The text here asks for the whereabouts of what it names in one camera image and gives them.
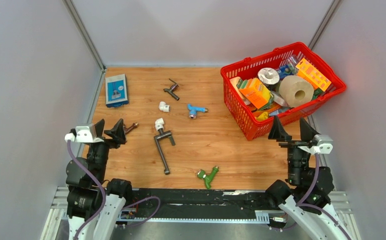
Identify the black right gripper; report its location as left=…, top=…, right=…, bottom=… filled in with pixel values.
left=266, top=116, right=318, bottom=185

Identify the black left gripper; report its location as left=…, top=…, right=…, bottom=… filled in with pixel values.
left=87, top=117, right=126, bottom=182

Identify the white pvc elbow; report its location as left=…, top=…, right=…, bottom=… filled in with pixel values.
left=154, top=118, right=164, bottom=132

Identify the black metal faucet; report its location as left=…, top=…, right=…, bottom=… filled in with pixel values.
left=153, top=128, right=176, bottom=176

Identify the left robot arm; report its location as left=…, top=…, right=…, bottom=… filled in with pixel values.
left=64, top=119, right=134, bottom=240

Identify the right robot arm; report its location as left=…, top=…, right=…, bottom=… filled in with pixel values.
left=266, top=116, right=352, bottom=240

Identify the white pvc elbow fitting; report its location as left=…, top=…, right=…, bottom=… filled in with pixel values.
left=158, top=101, right=171, bottom=113

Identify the brown metal faucet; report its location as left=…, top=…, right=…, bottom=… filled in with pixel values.
left=123, top=122, right=139, bottom=134

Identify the yellow packet in basket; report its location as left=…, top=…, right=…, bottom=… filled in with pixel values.
left=256, top=111, right=269, bottom=122

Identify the white packet in basket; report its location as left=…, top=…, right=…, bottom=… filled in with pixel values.
left=271, top=91, right=289, bottom=107

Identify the blue white faucet box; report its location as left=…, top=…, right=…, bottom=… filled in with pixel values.
left=105, top=74, right=129, bottom=108

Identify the brown toilet paper roll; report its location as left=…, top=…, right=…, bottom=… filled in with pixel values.
left=279, top=75, right=314, bottom=108

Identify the red plastic shopping basket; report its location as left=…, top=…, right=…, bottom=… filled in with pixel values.
left=220, top=42, right=347, bottom=141

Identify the orange sponge daddy box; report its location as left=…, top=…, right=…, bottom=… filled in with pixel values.
left=239, top=77, right=273, bottom=110

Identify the silver foil tape roll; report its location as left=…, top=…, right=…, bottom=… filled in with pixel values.
left=257, top=67, right=280, bottom=85

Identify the blue packet in basket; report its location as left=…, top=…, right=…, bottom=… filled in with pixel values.
left=275, top=64, right=295, bottom=80

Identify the long orange product box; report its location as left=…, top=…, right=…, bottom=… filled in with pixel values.
left=296, top=58, right=332, bottom=92

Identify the round orange sponge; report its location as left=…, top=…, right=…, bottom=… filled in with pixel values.
left=230, top=76, right=244, bottom=98

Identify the dark grey metal faucet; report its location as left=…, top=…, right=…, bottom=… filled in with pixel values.
left=163, top=79, right=180, bottom=101

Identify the blue plastic faucet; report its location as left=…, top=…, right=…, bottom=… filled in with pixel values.
left=187, top=104, right=208, bottom=120

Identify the green plastic faucet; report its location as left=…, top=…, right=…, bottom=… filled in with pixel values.
left=196, top=166, right=219, bottom=190

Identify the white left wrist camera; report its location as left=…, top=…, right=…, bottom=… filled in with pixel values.
left=64, top=123, right=104, bottom=144

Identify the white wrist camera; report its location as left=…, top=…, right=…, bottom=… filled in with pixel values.
left=298, top=134, right=334, bottom=155
left=64, top=123, right=104, bottom=144

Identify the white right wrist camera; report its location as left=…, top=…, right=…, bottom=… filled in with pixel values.
left=298, top=134, right=334, bottom=155

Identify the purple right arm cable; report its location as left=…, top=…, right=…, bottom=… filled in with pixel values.
left=269, top=153, right=352, bottom=240

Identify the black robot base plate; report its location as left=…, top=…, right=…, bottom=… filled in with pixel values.
left=128, top=188, right=284, bottom=220

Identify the aluminium frame rail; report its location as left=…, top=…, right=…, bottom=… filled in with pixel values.
left=40, top=187, right=362, bottom=240

